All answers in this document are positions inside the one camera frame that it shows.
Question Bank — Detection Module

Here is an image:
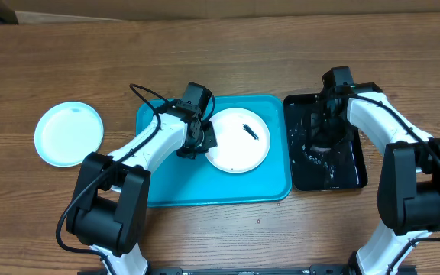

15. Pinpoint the teal plastic tray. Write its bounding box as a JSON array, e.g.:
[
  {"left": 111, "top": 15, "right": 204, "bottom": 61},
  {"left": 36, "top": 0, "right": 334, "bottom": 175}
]
[{"left": 147, "top": 95, "right": 292, "bottom": 208}]

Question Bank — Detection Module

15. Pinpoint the white plate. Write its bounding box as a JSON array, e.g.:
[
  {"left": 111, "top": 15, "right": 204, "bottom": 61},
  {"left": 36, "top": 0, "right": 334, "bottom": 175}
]
[{"left": 205, "top": 108, "right": 270, "bottom": 173}]

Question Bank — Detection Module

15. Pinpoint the green sponge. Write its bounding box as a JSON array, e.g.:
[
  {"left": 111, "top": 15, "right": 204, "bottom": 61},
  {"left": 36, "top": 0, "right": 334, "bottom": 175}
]
[{"left": 310, "top": 145, "right": 331, "bottom": 154}]

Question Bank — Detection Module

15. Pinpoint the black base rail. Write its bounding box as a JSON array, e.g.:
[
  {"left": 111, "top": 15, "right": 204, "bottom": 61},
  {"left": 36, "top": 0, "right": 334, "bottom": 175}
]
[{"left": 146, "top": 264, "right": 356, "bottom": 275}]

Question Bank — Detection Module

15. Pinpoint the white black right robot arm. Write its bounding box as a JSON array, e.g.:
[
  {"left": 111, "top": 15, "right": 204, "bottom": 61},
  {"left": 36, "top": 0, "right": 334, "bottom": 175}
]
[{"left": 302, "top": 82, "right": 440, "bottom": 274}]

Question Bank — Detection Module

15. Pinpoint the light blue plate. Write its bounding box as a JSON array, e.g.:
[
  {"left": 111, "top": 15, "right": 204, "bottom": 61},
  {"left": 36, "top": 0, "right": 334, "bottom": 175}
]
[{"left": 34, "top": 102, "right": 104, "bottom": 167}]

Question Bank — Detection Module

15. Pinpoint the black rectangular tray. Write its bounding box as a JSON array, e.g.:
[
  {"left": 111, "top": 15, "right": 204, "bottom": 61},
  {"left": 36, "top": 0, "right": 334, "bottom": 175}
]
[{"left": 283, "top": 94, "right": 367, "bottom": 191}]

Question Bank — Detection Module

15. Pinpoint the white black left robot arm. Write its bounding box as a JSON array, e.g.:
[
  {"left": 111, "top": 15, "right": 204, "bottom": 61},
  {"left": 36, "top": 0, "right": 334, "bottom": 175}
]
[{"left": 56, "top": 99, "right": 216, "bottom": 274}]

